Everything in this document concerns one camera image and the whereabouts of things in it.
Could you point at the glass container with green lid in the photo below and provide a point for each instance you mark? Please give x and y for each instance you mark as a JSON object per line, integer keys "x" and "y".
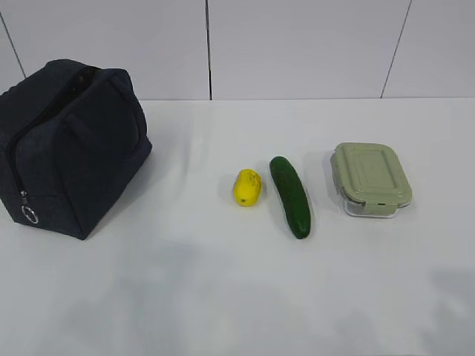
{"x": 370, "y": 179}

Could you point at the dark green cucumber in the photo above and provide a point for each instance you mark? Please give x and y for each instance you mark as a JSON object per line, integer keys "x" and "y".
{"x": 293, "y": 196}

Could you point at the dark navy fabric lunch bag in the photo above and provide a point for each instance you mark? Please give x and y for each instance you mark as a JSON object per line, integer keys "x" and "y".
{"x": 72, "y": 138}

